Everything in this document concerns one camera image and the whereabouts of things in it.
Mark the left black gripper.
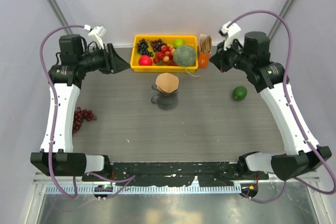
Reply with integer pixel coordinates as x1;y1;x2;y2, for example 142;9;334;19
78;43;131;74

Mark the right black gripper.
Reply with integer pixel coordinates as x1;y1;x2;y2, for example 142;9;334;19
210;38;253;72

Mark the brown paper coffee filter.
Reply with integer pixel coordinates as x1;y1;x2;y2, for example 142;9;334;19
155;72;180;94

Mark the grey transparent glass server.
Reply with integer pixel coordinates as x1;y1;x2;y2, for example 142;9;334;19
151;92;179;110

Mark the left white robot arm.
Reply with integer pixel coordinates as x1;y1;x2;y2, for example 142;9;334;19
30;32;130;181

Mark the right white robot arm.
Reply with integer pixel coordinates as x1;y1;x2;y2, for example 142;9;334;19
210;31;332;180

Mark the orange filter box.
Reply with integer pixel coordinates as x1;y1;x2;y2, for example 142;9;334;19
198;51;211;68

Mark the red apple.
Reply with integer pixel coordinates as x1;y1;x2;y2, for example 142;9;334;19
138;55;153;66

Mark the dark blue grape bunch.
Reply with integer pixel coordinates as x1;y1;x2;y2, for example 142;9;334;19
136;38;153;57

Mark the yellow plastic tray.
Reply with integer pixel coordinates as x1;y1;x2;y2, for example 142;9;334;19
130;34;198;73

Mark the green netted melon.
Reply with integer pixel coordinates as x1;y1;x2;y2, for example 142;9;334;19
173;45;196;67

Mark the green ball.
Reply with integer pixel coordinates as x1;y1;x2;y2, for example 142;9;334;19
232;86;248;101

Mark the green pear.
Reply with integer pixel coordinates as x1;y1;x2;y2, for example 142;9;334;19
172;38;185;49

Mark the dark red grape bunch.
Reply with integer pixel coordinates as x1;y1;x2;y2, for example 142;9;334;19
150;39;167;52

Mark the red lychee cluster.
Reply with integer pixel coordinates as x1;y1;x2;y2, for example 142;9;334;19
153;45;177;66

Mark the red grape bunch on table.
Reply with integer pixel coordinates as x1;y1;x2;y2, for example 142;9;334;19
72;107;97;134

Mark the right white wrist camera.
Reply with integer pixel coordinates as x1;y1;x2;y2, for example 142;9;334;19
218;22;241;51

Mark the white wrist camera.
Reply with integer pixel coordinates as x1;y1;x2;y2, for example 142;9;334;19
218;22;241;51
83;25;107;49

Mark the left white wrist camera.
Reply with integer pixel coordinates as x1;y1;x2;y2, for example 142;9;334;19
83;25;107;49

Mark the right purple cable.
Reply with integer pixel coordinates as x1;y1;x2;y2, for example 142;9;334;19
225;10;336;204

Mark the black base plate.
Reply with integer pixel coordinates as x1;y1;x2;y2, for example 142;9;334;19
82;161;269;187

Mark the slotted cable duct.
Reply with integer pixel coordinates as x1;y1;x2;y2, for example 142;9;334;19
45;185;242;195

